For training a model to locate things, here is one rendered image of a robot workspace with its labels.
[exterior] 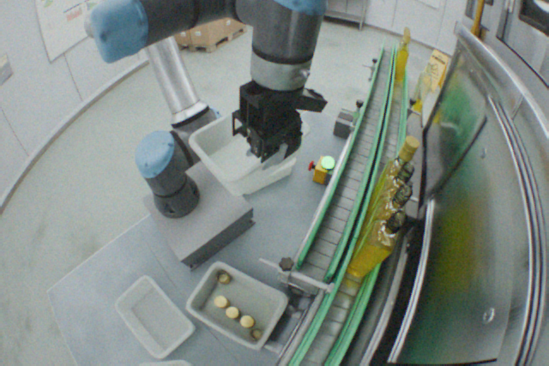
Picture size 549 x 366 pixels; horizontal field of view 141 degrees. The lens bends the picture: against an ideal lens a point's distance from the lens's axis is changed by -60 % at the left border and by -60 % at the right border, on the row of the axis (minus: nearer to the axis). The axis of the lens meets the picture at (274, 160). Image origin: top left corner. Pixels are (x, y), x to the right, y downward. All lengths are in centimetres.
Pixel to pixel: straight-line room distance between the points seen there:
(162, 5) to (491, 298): 47
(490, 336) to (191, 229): 70
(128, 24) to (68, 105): 352
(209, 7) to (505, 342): 46
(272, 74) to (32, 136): 356
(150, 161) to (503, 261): 67
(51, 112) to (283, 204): 336
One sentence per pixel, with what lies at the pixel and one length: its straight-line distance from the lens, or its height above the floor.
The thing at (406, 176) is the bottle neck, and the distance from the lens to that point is 48.
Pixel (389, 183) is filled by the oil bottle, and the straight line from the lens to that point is 51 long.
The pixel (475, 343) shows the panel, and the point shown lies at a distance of 32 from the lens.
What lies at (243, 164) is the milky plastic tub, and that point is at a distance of 54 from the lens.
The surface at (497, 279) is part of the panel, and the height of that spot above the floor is 125.
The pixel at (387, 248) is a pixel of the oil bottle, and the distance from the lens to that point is 45.
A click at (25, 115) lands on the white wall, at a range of 360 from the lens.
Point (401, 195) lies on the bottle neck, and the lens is 43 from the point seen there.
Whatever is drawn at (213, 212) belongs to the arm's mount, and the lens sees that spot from 71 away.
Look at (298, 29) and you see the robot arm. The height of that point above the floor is 138.
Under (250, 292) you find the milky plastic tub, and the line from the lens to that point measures 70.
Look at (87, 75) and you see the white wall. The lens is 378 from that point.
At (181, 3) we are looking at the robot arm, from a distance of 26.
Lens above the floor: 146
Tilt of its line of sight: 48 degrees down
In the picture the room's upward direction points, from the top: straight up
